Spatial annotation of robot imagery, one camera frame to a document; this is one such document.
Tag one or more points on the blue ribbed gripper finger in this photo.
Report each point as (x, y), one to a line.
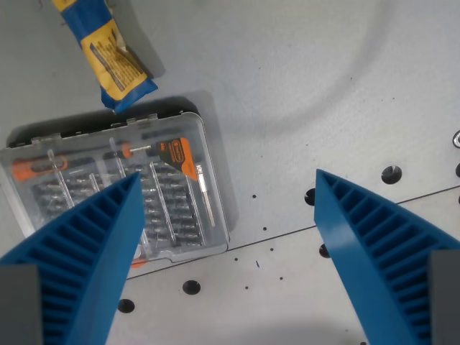
(363, 244)
(90, 251)

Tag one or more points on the blue and yellow snack bag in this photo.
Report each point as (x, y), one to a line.
(109, 59)

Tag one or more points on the clear plastic screwdriver bit case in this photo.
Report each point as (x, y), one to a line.
(118, 187)

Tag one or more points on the silver bolt head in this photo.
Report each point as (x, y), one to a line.
(456, 139)

